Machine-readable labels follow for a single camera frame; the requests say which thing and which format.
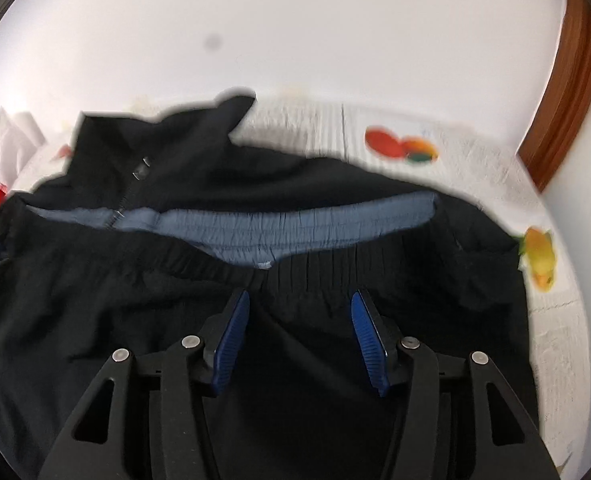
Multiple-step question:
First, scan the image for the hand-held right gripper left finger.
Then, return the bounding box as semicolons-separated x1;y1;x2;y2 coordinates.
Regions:
38;289;252;480

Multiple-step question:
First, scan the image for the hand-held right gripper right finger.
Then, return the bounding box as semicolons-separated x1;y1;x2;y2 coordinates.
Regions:
349;289;560;480

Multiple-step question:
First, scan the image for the black white blue jacket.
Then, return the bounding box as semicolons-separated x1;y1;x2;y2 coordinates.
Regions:
0;91;540;480

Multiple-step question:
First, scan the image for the fruit print bed sheet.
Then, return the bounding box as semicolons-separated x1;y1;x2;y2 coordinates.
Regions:
5;94;591;480

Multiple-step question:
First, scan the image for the white plastic bag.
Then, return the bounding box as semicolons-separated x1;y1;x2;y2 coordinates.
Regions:
0;106;47;188

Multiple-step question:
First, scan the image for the brown wooden door frame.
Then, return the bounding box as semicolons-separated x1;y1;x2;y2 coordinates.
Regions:
517;0;591;194

